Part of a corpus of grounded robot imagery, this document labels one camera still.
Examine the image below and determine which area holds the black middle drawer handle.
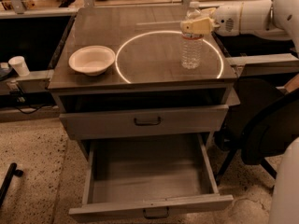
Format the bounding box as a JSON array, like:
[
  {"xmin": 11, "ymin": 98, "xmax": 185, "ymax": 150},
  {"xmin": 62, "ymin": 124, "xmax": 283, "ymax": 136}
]
[{"xmin": 143, "ymin": 207, "xmax": 170, "ymax": 219}]

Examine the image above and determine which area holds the clear plastic water bottle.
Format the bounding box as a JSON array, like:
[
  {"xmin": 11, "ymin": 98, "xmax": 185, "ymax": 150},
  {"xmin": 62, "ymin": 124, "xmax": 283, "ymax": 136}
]
[{"xmin": 181, "ymin": 1, "xmax": 204, "ymax": 69}]

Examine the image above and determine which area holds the grey metal frame rail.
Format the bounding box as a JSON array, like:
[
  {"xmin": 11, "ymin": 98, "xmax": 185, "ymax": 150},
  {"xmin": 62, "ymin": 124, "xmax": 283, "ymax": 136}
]
[{"xmin": 227, "ymin": 53, "xmax": 299, "ymax": 77}]

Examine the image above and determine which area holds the white paper cup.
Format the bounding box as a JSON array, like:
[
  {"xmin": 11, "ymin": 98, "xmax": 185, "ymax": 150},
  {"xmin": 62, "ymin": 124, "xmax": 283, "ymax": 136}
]
[{"xmin": 8, "ymin": 56, "xmax": 30, "ymax": 77}]

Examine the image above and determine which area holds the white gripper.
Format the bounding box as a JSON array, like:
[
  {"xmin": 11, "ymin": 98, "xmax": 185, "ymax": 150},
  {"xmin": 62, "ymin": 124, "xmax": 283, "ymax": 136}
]
[{"xmin": 180, "ymin": 3, "xmax": 242, "ymax": 36}]

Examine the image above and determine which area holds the black cable and plug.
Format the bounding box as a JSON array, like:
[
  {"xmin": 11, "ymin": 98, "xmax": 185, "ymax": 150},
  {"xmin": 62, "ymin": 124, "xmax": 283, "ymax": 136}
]
[{"xmin": 7, "ymin": 81, "xmax": 48, "ymax": 115}]

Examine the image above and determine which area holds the white paper bowl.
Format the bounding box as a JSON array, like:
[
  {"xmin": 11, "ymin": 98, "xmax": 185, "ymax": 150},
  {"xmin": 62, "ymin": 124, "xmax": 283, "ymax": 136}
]
[{"xmin": 68, "ymin": 46, "xmax": 116, "ymax": 76}]

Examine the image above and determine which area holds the black upper drawer handle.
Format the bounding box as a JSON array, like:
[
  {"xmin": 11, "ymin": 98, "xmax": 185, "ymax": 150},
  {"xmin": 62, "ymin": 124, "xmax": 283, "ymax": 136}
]
[{"xmin": 134, "ymin": 117, "xmax": 162, "ymax": 126}]

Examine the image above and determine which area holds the black office chair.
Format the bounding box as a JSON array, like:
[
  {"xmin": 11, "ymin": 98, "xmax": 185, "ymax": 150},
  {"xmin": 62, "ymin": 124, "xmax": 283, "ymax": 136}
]
[{"xmin": 214, "ymin": 77, "xmax": 299, "ymax": 181}]

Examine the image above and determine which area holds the grey open middle drawer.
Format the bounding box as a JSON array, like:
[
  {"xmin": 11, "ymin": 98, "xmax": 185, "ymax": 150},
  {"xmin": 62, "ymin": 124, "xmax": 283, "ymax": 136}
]
[{"xmin": 69, "ymin": 133, "xmax": 233, "ymax": 223}]

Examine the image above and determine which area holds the grey upper drawer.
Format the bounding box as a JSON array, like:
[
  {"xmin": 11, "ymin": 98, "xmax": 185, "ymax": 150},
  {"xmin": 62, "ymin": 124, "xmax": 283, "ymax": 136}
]
[{"xmin": 60, "ymin": 105, "xmax": 228, "ymax": 140}]

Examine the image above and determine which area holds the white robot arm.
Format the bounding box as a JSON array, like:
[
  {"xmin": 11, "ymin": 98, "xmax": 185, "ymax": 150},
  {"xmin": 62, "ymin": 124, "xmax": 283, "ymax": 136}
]
[{"xmin": 180, "ymin": 0, "xmax": 299, "ymax": 224}]

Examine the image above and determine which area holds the black bar on floor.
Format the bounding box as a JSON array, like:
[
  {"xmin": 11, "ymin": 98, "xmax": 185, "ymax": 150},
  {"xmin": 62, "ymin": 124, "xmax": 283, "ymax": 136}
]
[{"xmin": 0, "ymin": 162, "xmax": 23, "ymax": 207}]

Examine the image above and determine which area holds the grey drawer cabinet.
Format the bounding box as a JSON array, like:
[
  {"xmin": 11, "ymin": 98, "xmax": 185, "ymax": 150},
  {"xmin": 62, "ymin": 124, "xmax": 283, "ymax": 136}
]
[{"xmin": 47, "ymin": 4, "xmax": 241, "ymax": 224}]

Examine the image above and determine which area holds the black drawer handle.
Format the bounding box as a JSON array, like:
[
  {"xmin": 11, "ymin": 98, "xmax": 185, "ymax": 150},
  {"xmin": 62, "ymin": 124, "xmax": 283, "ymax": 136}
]
[
  {"xmin": 143, "ymin": 207, "xmax": 170, "ymax": 219},
  {"xmin": 134, "ymin": 117, "xmax": 162, "ymax": 126}
]

